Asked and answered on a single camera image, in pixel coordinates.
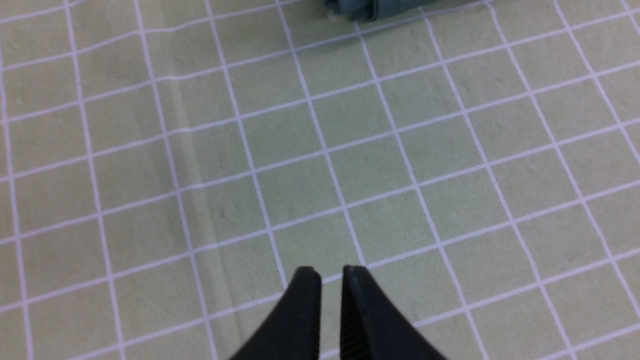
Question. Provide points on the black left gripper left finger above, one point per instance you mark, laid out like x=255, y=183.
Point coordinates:
x=291, y=331

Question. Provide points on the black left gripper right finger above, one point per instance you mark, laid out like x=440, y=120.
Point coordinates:
x=372, y=328

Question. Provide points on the green long-sleeve shirt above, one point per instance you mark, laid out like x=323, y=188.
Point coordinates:
x=372, y=10

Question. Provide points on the green checkered tablecloth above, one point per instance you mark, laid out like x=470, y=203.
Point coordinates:
x=166, y=165

